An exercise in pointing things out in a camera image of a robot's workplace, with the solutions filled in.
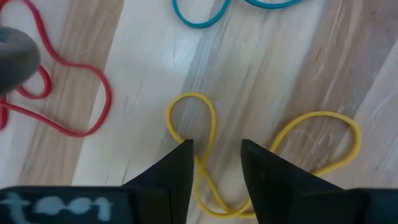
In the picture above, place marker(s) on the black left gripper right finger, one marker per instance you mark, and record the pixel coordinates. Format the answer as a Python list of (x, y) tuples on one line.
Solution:
[(280, 193)]

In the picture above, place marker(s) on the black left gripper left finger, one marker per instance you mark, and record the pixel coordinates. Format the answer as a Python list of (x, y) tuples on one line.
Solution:
[(168, 186)]

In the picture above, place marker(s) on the yellow rubber band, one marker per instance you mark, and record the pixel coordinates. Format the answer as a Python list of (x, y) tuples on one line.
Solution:
[(190, 94)]

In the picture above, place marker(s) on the red rubber band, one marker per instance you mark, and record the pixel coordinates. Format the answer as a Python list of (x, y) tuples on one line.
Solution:
[(108, 99)]

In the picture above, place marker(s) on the teal rubber band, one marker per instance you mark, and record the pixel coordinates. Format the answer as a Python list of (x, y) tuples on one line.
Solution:
[(199, 24)]

